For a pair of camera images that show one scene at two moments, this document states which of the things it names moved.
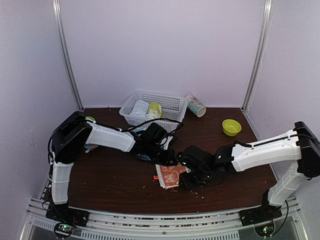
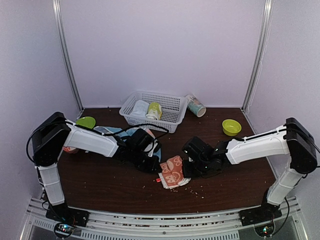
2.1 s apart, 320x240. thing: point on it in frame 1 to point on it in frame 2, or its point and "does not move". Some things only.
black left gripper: (166, 160) to (151, 168)
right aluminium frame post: (257, 61) does not move
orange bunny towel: (169, 176) does not move
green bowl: (231, 127) does not move
